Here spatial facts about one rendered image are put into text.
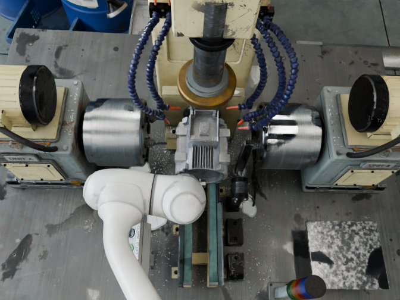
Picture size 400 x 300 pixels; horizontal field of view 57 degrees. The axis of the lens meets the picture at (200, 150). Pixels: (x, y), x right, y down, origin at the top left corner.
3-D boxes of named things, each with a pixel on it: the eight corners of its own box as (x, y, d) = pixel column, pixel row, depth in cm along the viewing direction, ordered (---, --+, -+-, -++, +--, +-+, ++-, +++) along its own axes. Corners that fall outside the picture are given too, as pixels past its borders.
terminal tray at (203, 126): (188, 119, 136) (188, 109, 129) (217, 120, 136) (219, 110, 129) (187, 149, 131) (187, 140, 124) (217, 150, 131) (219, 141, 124)
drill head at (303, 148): (231, 121, 154) (239, 87, 131) (328, 123, 156) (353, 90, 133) (233, 177, 144) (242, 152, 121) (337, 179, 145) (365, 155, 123)
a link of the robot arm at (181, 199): (207, 175, 97) (157, 169, 97) (211, 187, 82) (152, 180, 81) (201, 215, 98) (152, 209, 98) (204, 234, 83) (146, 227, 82)
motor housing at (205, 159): (178, 136, 149) (177, 113, 132) (224, 138, 150) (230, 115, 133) (175, 183, 141) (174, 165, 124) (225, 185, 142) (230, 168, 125)
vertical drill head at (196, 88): (178, 81, 128) (176, -42, 84) (230, 82, 129) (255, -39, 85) (177, 127, 121) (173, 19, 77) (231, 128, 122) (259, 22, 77)
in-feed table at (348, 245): (297, 227, 149) (306, 220, 138) (363, 227, 150) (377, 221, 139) (303, 290, 139) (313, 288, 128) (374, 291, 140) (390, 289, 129)
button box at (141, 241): (137, 226, 126) (125, 223, 122) (152, 223, 122) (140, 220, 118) (133, 279, 119) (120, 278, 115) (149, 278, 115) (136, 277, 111)
